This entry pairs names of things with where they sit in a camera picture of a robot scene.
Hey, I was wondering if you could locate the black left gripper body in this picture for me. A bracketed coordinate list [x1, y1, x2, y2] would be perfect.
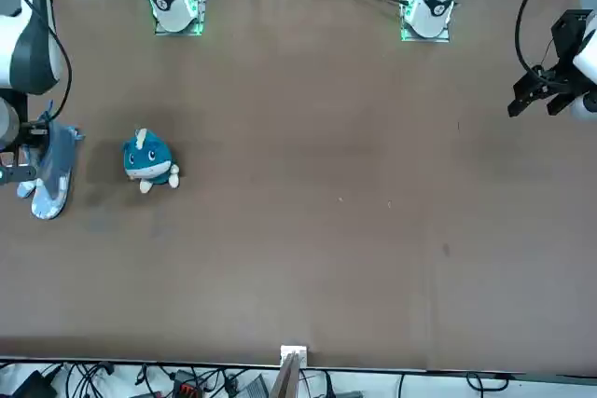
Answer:
[551, 9, 591, 94]

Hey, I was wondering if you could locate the blue patterned oven mitt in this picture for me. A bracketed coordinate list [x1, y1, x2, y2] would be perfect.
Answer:
[16, 169, 75, 221]
[36, 100, 86, 199]

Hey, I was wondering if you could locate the small blue plush doll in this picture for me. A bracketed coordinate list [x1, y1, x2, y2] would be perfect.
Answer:
[121, 127, 182, 194]

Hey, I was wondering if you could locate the black power brick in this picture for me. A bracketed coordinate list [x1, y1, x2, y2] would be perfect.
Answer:
[8, 369, 57, 398]

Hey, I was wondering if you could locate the black and red hub device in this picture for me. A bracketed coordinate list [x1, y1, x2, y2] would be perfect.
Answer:
[173, 369, 206, 397]

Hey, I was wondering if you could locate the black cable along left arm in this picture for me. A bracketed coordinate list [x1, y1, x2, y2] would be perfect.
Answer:
[515, 0, 561, 74]

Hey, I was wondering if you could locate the white post bracket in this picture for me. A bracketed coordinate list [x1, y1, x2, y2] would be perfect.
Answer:
[279, 345, 309, 367]

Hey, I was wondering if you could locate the slim mounting post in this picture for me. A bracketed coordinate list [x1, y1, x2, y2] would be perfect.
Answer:
[270, 353, 302, 398]

